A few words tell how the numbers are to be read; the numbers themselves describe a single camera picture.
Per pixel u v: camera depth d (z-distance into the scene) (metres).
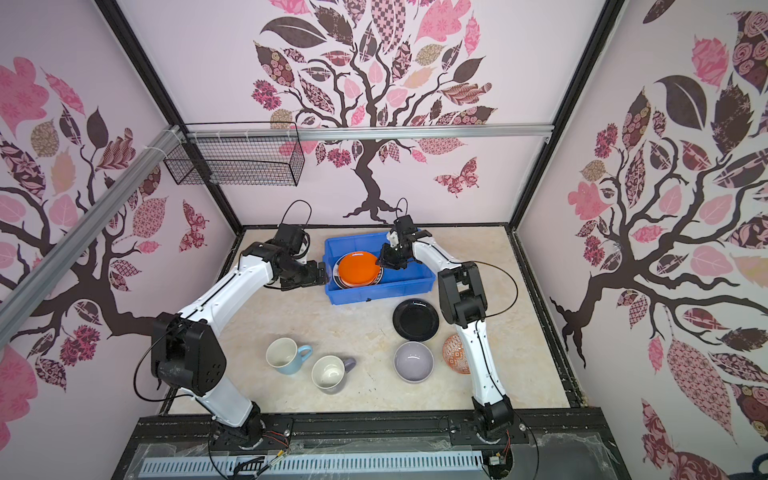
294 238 0.70
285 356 0.85
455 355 0.85
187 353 0.44
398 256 0.92
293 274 0.72
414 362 0.84
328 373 0.82
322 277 0.79
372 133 0.92
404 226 0.88
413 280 1.00
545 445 0.72
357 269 1.05
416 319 0.92
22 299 0.50
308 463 0.70
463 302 0.63
